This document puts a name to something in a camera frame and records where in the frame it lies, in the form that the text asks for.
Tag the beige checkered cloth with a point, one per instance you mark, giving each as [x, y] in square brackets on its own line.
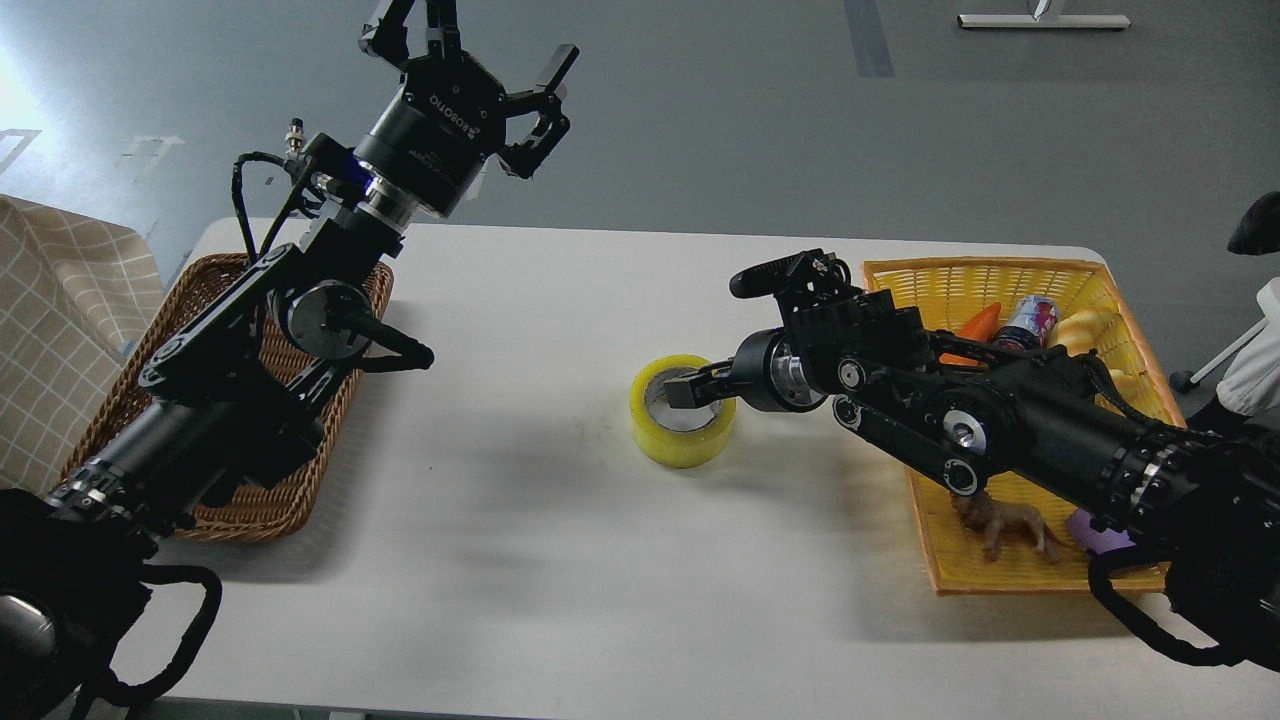
[76, 293]

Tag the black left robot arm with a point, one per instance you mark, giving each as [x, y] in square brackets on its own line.
[237, 395]

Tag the orange toy carrot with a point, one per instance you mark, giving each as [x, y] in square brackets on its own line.
[981, 327]

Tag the white stand base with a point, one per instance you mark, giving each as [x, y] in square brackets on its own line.
[1084, 22]

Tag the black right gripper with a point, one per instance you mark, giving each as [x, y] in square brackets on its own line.
[764, 372]

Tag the brown toy lion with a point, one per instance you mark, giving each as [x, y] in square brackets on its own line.
[994, 518]

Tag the purple foam block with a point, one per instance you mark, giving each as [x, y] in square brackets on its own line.
[1093, 541]

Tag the person in white clothing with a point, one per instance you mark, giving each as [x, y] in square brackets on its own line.
[1250, 385]

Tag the yellow plastic basket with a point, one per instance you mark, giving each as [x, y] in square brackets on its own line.
[940, 540]

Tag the yellow tape roll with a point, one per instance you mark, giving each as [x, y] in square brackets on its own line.
[676, 438]

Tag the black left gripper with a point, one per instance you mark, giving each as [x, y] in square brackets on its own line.
[448, 116]

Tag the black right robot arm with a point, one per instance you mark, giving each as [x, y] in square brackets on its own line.
[1199, 581]

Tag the small drink can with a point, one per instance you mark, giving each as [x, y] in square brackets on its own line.
[1029, 325]

